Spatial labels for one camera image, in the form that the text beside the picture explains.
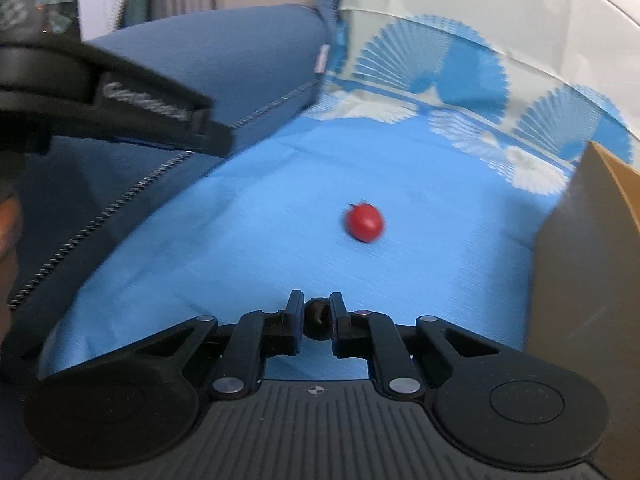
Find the person's dark blue clothing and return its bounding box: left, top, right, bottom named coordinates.
left=0, top=380, right=45, bottom=480

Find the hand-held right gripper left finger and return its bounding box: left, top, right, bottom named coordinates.
left=122, top=290, right=306, bottom=402

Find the red cherry tomato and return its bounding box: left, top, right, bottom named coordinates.
left=342, top=200, right=386, bottom=244

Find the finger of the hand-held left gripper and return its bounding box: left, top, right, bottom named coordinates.
left=50, top=42, right=234, bottom=157

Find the dark blue zippered cushion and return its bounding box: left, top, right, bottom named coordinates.
left=7, top=0, right=351, bottom=312

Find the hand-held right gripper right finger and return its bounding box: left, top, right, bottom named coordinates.
left=330, top=291, right=519, bottom=401

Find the person's left hand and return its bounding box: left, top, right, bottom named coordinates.
left=0, top=199, right=23, bottom=321

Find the small dark berry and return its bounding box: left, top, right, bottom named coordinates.
left=304, top=298, right=332, bottom=341

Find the brown cardboard box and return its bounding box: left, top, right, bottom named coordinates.
left=522, top=141, right=640, bottom=461

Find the blue fan-print tablecloth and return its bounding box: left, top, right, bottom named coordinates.
left=40, top=0, right=640, bottom=382

